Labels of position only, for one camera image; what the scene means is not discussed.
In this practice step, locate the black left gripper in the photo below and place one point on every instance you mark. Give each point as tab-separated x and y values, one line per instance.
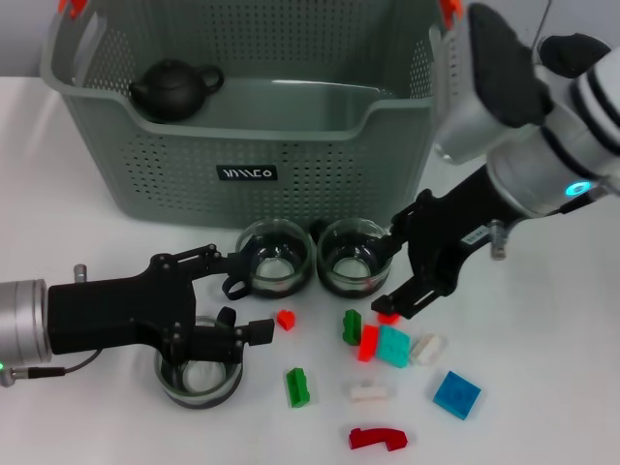
116	310

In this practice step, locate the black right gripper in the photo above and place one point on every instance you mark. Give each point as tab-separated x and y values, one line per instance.
455	223

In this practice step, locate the glass teacup black base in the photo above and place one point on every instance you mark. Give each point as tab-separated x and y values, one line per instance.
286	287
351	287
203	397

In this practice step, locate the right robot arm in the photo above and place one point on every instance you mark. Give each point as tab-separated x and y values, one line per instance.
581	126

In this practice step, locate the grey perforated storage bin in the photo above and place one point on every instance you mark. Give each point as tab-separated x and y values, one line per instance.
194	160

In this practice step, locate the small red toy brick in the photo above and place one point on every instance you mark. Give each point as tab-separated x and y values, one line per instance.
387	319
287	319

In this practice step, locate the teal flat toy brick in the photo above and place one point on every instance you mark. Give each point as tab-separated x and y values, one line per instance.
393	346

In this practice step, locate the white toy brick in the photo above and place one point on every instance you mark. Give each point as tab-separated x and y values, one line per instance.
369	393
426	349

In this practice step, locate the green toy brick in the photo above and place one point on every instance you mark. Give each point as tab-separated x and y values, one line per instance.
351	327
298	387

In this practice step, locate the long orange-red toy brick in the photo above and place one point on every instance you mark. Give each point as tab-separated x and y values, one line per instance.
368	344

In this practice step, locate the blue square toy brick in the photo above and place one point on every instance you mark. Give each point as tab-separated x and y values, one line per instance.
456	394

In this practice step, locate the dark red curved brick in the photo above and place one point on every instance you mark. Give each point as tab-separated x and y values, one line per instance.
378	438

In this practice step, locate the black clay teapot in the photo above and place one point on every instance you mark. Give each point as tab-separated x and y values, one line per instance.
169	92

